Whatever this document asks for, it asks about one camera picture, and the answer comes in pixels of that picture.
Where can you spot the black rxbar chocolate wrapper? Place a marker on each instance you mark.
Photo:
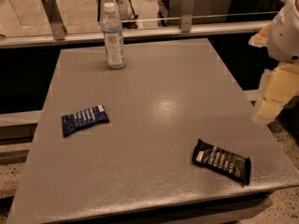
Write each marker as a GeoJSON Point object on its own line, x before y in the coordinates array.
{"type": "Point", "coordinates": [222, 161]}

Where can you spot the clear plastic water bottle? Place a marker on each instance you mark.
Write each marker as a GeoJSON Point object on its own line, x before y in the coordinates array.
{"type": "Point", "coordinates": [112, 30]}

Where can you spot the metal bracket post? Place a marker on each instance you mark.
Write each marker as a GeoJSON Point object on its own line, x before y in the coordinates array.
{"type": "Point", "coordinates": [186, 15]}
{"type": "Point", "coordinates": [55, 20]}

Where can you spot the right metal bracket post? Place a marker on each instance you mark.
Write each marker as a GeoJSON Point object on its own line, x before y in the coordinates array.
{"type": "Point", "coordinates": [186, 15]}

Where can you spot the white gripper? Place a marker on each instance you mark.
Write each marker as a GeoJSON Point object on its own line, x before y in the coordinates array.
{"type": "Point", "coordinates": [286, 37]}

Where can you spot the horizontal metal rail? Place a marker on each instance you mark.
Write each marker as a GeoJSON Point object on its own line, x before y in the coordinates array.
{"type": "Point", "coordinates": [135, 35]}

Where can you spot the left metal bracket post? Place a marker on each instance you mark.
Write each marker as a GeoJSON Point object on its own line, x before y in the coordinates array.
{"type": "Point", "coordinates": [55, 20]}

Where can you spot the blue rxbar blueberry wrapper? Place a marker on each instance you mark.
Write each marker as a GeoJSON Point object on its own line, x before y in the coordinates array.
{"type": "Point", "coordinates": [83, 119]}

